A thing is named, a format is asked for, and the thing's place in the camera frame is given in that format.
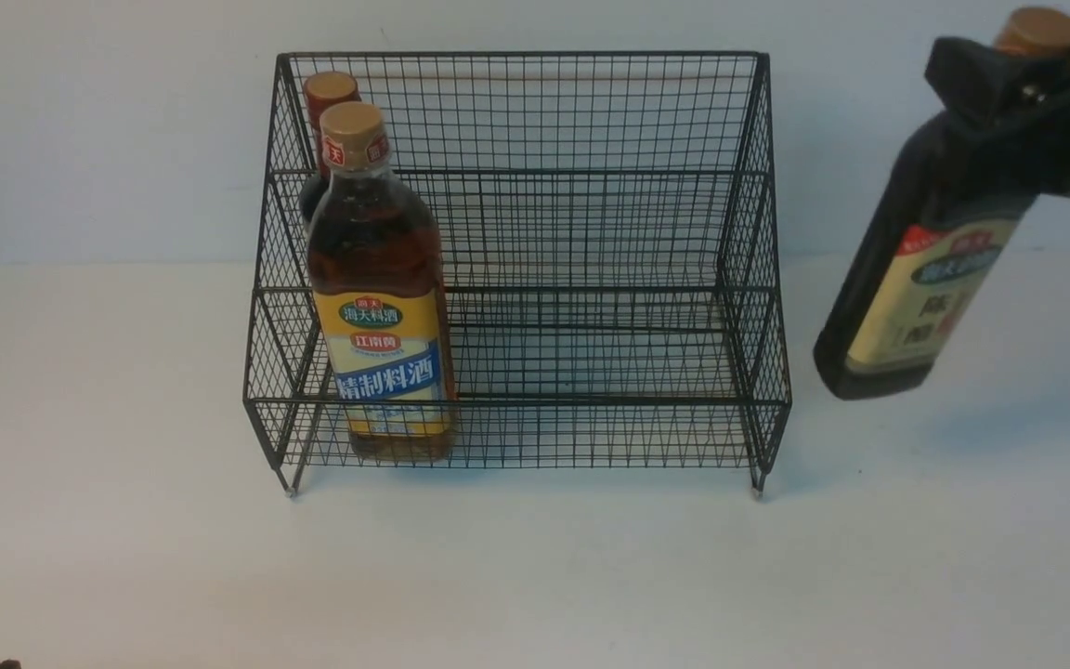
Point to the black wire mesh shelf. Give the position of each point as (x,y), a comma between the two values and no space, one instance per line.
(609,235)

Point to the dark soy sauce bottle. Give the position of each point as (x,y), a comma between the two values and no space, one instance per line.
(322,91)

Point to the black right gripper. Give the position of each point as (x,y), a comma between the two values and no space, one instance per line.
(1008,118)

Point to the amber cooking wine bottle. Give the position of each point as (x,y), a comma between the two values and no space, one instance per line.
(376,276)

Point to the dark vinegar bottle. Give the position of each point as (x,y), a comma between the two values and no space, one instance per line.
(925,253)

